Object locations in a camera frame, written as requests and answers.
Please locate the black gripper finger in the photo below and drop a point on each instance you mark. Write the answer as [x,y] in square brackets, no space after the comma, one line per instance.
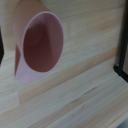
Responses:
[1,46]

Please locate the pink plastic cup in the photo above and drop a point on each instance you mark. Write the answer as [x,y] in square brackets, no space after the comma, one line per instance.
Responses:
[41,43]

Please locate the black framed object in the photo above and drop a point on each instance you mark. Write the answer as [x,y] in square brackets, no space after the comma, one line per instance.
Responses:
[117,65]

